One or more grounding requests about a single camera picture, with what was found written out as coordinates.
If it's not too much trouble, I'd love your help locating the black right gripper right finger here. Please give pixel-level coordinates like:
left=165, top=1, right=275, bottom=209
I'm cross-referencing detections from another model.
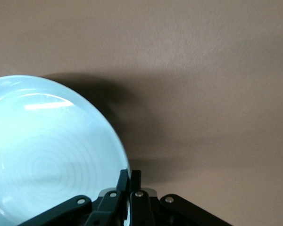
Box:
left=129, top=170, right=232, bottom=226

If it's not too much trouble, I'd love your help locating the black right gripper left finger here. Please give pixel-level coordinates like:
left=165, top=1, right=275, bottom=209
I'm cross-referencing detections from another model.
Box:
left=18, top=169, right=131, bottom=226

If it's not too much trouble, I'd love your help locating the light blue round plate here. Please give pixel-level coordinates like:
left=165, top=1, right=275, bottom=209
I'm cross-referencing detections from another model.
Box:
left=0, top=75, right=133, bottom=226

